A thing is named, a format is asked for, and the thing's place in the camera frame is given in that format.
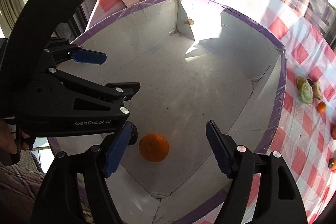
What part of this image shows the small orange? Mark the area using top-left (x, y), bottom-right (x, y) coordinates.
top-left (138, 133), bottom-right (170, 162)

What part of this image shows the green pale fruit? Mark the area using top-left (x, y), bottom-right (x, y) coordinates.
top-left (296, 76), bottom-right (314, 105)

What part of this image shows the dark brown rotten apple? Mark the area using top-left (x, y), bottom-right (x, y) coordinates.
top-left (328, 157), bottom-right (336, 172)

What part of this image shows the large orange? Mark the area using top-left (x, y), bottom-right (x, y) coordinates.
top-left (331, 124), bottom-right (336, 140)

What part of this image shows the person's left hand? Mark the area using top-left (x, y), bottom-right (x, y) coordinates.
top-left (0, 119), bottom-right (29, 154)

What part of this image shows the red white checkered tablecloth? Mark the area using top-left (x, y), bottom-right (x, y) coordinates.
top-left (88, 0), bottom-right (335, 223)

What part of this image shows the small tangerine on table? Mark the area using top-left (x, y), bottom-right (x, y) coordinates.
top-left (317, 101), bottom-right (326, 114)

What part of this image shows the yellow cut apple half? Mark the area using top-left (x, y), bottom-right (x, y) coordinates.
top-left (313, 81), bottom-right (323, 100)

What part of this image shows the small dark fruit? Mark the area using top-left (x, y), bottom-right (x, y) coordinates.
top-left (307, 79), bottom-right (314, 88)

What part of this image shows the white box purple rim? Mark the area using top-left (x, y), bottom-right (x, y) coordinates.
top-left (58, 0), bottom-right (286, 223)

